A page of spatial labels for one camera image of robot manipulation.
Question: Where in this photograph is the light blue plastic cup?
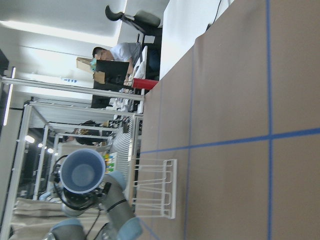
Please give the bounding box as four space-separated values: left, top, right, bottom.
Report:
60 148 106 194

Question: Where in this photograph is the red cylinder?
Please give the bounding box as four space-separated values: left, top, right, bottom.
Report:
132 78 159 90

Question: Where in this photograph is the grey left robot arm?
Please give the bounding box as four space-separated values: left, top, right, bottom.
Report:
44 170 143 240

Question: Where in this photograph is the brown paper table cover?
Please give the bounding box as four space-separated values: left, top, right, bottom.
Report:
141 0 320 240

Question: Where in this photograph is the cardboard box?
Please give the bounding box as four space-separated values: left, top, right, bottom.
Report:
76 57 106 84

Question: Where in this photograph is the white wire cup rack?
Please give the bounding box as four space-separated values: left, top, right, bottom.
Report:
131 158 178 220

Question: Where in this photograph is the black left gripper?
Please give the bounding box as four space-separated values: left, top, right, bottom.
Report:
59 182 112 208

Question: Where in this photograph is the man in white shirt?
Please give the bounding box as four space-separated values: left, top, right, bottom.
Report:
91 42 161 81

